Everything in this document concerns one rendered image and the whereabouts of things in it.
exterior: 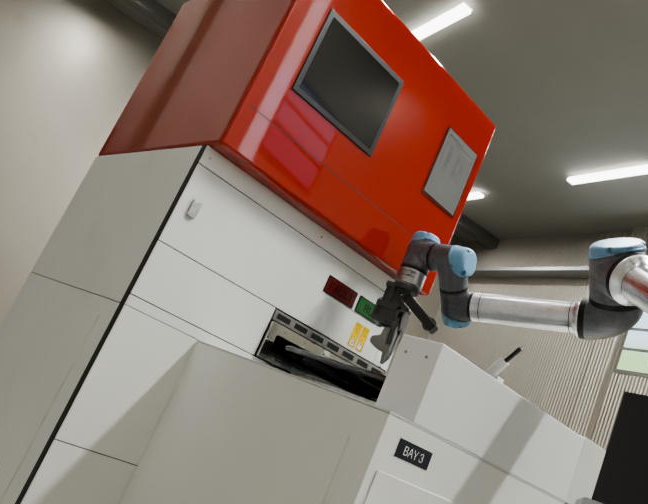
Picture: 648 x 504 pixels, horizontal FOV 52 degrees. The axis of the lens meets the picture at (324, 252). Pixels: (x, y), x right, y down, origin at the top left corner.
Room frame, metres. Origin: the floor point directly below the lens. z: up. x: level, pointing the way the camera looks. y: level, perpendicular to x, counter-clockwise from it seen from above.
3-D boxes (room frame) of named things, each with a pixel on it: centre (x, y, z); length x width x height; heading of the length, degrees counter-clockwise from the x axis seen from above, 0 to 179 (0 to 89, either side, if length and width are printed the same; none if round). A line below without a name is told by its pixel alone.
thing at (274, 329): (1.77, -0.13, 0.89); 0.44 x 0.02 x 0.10; 127
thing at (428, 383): (1.28, -0.43, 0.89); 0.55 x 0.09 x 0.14; 127
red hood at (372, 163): (1.92, 0.21, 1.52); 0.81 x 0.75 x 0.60; 127
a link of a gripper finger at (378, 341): (1.67, -0.23, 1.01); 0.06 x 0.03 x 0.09; 67
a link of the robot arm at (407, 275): (1.68, -0.24, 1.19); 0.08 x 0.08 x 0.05
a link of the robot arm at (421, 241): (1.68, -0.24, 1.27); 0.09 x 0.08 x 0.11; 44
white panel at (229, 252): (1.67, 0.02, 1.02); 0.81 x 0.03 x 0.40; 127
